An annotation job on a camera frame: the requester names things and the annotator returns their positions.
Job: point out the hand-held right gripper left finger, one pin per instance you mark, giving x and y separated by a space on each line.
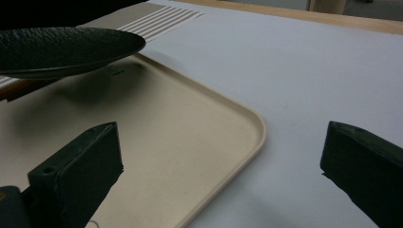
79 177

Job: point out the beige tray with rabbit print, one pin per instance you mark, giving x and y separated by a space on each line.
164 136

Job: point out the white board sheet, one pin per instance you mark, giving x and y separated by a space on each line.
301 69

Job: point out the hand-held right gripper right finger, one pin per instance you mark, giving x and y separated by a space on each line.
364 167

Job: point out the black textured plate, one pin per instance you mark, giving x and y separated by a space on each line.
63 50

